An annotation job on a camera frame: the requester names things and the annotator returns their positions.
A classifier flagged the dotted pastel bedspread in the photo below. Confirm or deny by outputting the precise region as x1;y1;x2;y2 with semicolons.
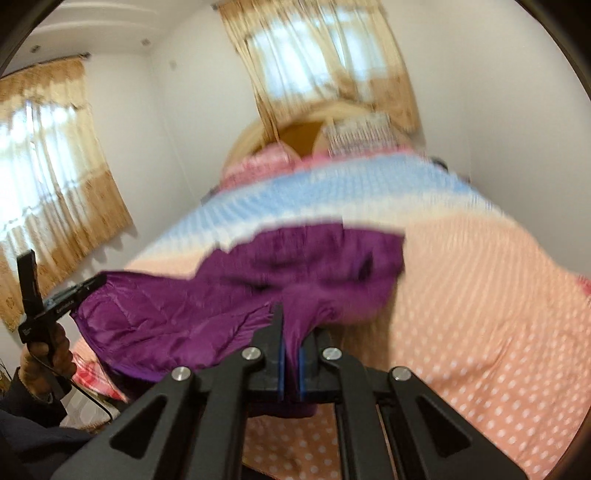
74;150;591;480

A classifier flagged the person's left forearm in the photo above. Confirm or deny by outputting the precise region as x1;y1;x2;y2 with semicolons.
0;367;94;480

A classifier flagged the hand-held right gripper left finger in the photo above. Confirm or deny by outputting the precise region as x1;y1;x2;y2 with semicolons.
55;302;285;480

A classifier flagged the purple hooded puffer jacket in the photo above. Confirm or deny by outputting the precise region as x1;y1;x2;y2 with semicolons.
69;222;408;419

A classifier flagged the striped pillow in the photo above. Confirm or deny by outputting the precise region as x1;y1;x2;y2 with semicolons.
323;113;394;156

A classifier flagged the cream floral window curtain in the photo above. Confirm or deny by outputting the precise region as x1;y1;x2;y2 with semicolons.
217;0;419;149
0;58;137;334

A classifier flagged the person's left hand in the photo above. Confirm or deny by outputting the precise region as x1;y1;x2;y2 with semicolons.
20;318;78;403

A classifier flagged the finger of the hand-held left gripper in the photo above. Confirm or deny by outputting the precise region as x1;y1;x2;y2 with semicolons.
78;272;108;293
17;249;43;320

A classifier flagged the cream wooden headboard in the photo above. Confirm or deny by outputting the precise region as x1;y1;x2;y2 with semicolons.
226;104;416;172

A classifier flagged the black cable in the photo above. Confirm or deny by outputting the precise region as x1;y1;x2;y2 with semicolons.
25;351;115;424

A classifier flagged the pink folded blanket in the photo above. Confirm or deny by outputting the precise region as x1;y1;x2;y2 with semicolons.
221;143;302;188

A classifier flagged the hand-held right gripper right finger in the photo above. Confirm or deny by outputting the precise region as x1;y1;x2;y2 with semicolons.
298;329;530;480

